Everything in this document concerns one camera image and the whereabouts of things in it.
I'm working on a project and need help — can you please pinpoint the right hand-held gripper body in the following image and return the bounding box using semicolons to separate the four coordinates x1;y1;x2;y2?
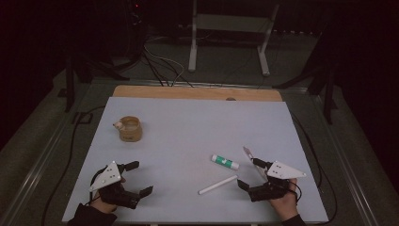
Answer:
247;160;307;202

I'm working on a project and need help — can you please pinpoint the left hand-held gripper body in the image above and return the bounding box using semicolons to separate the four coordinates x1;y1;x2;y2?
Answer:
88;160;141;210

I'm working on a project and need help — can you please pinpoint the white pen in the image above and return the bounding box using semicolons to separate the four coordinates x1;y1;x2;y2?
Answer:
198;174;239;196

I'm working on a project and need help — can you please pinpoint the green and white glue stick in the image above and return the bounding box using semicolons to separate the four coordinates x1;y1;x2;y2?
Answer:
211;153;240;171

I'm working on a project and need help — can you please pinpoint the wooden pen holder cup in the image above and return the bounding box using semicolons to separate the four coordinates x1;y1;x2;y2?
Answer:
112;116;143;143

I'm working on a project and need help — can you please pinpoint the person's left hand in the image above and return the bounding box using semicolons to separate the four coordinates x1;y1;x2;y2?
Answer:
89;197;120;215

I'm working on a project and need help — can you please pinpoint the person's right hand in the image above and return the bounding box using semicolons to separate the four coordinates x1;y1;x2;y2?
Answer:
268;178;299;222

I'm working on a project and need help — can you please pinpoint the light grey table mat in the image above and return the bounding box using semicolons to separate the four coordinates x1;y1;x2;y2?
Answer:
61;96;329;224

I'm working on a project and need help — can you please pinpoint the black tripod stand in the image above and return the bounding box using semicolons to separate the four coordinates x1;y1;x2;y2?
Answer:
57;56;131;114
272;59;340;125

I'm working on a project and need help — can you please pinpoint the white metal stand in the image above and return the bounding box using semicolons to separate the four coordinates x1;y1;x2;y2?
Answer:
187;0;280;77

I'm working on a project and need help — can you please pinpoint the left hand-held gripper cable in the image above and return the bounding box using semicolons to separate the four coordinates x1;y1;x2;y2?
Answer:
88;168;109;205

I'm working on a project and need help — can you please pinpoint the hand-held gripper cable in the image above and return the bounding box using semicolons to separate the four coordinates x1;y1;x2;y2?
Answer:
288;180;303;202
88;168;109;205

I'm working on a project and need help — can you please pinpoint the right hand-held gripper cable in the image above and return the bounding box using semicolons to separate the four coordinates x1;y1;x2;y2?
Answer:
288;180;303;202

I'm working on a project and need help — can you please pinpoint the black floor cable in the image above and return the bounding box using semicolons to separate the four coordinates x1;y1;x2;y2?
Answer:
40;105;106;226
290;111;338;225

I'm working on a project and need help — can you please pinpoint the aluminium floor rail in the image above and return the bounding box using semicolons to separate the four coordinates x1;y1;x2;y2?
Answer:
90;78;309;93
313;93;380;226
0;119;69;226

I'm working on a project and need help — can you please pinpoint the white floor cable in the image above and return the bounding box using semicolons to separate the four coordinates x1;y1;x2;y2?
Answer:
144;37;186;88

